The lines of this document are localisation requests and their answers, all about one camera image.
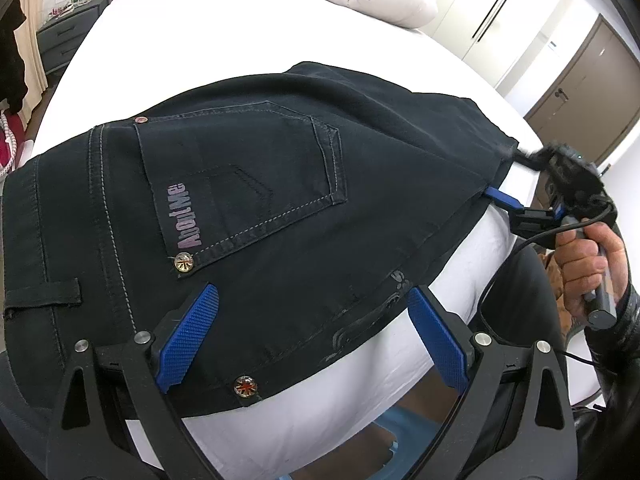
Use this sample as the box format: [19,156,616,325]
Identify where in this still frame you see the black denim pants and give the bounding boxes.
[2,63,515,416]

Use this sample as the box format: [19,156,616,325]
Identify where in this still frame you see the black jacket sleeve forearm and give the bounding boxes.
[574,286,639,479]

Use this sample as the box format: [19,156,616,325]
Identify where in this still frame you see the right hand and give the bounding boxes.
[554,222,629,320]

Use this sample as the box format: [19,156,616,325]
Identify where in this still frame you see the brown door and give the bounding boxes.
[525,18,640,165]

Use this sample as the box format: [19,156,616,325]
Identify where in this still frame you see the white wardrobe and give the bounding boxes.
[422,0,561,87]

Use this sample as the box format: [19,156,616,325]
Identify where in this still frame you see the white bed mattress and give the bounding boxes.
[29,0,606,480]

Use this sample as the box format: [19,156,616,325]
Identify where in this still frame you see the grey nightstand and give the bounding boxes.
[36,0,107,76]

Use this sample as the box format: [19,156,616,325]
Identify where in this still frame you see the beige curtain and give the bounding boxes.
[14,0,48,127]

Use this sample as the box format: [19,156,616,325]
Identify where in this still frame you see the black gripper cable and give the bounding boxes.
[470,204,618,376]

